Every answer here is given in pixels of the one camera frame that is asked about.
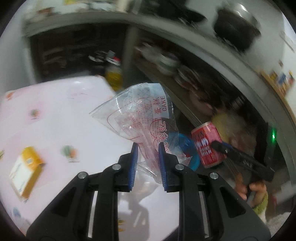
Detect yellow white medicine box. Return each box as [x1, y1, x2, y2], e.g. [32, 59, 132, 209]
[9, 146, 45, 202]

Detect stack of white bowls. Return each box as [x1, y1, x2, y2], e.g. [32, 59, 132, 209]
[140, 45, 180, 76]

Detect person right hand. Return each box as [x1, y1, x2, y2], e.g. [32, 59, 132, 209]
[235, 173, 267, 206]

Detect yellow cooking oil bottle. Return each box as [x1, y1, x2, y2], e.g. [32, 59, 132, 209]
[105, 57, 123, 91]

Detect yellow plastic bag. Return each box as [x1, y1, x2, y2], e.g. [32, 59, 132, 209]
[211, 111, 245, 144]

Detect concrete kitchen counter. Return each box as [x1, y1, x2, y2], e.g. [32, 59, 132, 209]
[23, 11, 295, 138]

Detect pink patterned tablecloth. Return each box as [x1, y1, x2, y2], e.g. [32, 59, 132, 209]
[1, 76, 179, 240]

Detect red soda can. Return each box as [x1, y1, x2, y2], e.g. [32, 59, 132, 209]
[191, 121, 226, 169]

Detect stacked black metal pots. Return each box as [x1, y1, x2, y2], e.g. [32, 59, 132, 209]
[213, 2, 261, 53]

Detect pink plastic basin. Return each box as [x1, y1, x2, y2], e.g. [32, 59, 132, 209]
[189, 89, 213, 116]

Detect clear cake plastic bag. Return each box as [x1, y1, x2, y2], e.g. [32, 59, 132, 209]
[90, 83, 189, 183]

